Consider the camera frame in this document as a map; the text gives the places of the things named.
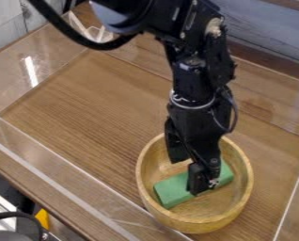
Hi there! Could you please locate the clear acrylic corner bracket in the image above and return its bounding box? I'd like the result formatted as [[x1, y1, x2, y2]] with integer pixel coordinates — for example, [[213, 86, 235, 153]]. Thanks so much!
[[69, 11, 115, 51]]

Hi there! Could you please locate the green rectangular block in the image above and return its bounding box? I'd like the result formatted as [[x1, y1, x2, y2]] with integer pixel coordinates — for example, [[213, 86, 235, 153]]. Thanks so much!
[[154, 162, 234, 209]]

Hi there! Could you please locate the clear acrylic front wall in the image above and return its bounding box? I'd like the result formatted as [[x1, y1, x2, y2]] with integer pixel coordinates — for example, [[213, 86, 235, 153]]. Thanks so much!
[[0, 118, 193, 241]]

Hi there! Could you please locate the black cable lower left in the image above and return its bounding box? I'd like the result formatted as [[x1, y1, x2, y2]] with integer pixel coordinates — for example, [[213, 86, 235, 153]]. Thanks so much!
[[0, 210, 50, 241]]

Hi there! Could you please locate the yellow black device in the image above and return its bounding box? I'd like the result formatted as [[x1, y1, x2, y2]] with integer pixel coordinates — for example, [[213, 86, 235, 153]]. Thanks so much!
[[15, 206, 67, 241]]

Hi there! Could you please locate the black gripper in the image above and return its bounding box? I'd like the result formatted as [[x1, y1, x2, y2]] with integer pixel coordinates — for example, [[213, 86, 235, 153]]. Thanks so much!
[[163, 93, 238, 197]]

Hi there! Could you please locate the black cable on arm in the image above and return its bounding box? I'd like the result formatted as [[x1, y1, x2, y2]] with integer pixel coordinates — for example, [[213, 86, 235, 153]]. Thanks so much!
[[26, 0, 138, 52]]

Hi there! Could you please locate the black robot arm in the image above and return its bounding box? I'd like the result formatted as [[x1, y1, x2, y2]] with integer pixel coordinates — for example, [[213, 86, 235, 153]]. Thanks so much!
[[91, 0, 238, 195]]

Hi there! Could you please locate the brown wooden bowl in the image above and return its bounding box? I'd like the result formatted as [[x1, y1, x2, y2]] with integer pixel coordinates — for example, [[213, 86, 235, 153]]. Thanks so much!
[[137, 134, 254, 234]]

